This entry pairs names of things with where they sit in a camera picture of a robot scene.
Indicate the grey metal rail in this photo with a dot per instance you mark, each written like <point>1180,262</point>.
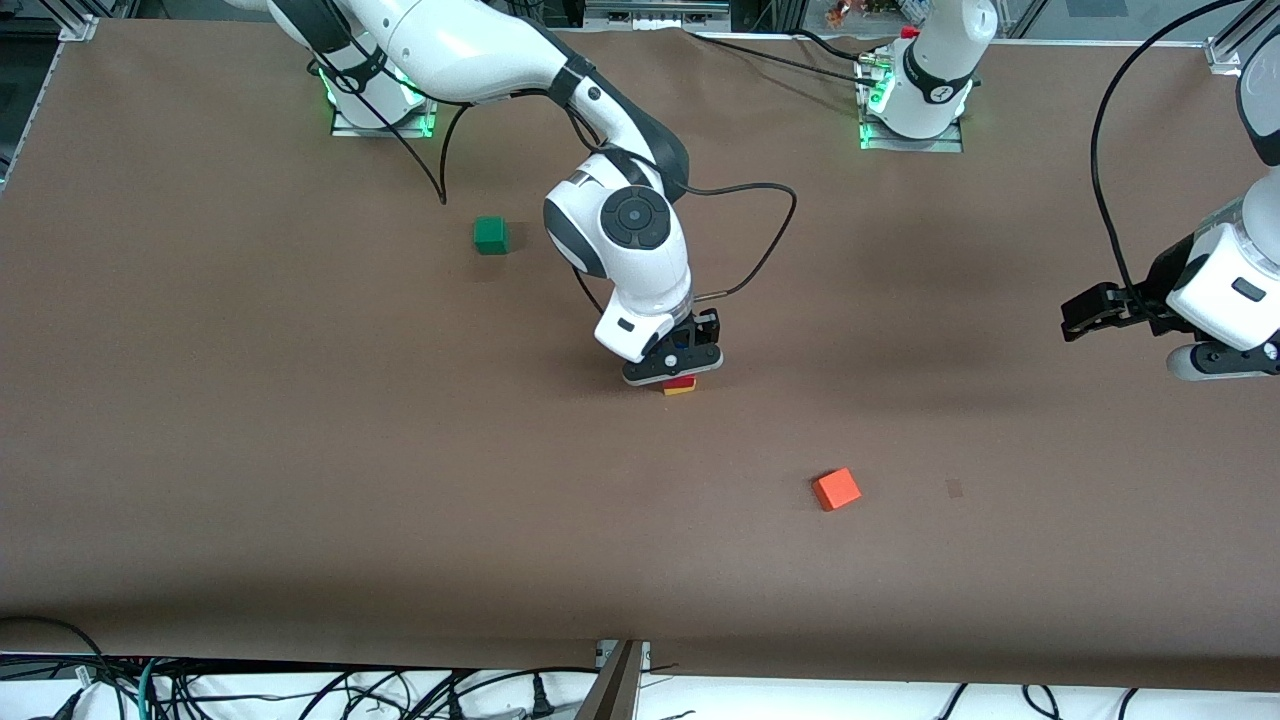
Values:
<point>655,12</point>

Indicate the small orange figure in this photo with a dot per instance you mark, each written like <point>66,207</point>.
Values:
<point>845,10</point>

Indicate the aluminium frame beam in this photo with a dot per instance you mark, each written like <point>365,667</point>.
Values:
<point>615,690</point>

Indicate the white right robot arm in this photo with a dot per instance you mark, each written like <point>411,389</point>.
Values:
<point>470,50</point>

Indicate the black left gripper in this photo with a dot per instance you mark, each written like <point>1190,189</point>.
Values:
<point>1163,279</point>

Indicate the orange wooden cube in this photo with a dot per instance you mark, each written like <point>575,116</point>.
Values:
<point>836,490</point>

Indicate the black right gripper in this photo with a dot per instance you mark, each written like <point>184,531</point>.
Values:
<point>706,327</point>

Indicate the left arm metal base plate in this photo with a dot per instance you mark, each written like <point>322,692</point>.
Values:
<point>910,146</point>

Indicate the brown paper table cover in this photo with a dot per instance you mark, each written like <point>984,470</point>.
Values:
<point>300,550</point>

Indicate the aluminium corner profile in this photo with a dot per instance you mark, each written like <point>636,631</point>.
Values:
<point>1225,50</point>
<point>80,25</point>

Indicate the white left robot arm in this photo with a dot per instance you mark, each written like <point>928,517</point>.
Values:
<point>935,70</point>

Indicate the red wooden cube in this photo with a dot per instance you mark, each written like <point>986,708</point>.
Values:
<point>682,382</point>

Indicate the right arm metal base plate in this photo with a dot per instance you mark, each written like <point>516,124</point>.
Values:
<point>385,132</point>

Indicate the green wooden cube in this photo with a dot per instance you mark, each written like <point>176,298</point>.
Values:
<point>490,234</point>

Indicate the black power plug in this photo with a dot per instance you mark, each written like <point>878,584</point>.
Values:
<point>541,700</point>

